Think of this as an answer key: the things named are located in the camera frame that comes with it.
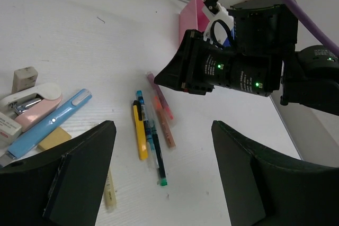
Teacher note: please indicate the pale yellow highlighter pen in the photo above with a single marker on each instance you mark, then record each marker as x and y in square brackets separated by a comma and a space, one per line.
[109, 193]

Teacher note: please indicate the green capped pen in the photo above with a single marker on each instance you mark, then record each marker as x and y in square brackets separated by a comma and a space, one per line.
[161, 169]

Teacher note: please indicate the orange highlighter pen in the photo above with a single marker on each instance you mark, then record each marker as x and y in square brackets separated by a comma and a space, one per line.
[159, 105]

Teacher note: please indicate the light blue utility knife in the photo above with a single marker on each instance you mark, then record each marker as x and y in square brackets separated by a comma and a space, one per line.
[27, 141]

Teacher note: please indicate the brown pink pen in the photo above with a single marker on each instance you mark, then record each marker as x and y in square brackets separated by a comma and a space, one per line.
[166, 129]

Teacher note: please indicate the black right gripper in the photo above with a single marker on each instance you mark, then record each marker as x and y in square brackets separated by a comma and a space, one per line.
[265, 35]

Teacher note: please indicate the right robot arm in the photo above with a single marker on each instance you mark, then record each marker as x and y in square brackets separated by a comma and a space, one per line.
[310, 78]

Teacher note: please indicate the purple pink pen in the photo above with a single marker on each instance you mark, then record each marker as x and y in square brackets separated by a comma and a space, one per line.
[150, 77]

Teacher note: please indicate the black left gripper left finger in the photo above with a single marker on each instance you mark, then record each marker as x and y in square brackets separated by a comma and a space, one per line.
[60, 186]

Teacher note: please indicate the blue teal gel pen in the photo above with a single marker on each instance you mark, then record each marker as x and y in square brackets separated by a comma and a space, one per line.
[147, 128]

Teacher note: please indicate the pink white stapler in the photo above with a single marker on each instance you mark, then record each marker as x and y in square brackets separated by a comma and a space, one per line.
[32, 105]

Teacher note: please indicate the yellow eraser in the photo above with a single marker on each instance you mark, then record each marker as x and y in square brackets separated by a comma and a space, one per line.
[55, 138]

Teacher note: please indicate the pink container compartment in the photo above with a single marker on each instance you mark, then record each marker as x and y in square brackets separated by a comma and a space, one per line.
[192, 17]

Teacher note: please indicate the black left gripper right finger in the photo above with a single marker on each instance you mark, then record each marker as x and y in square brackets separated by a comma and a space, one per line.
[265, 187]

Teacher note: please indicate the grey white eraser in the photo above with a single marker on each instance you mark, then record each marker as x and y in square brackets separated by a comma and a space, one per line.
[23, 79]

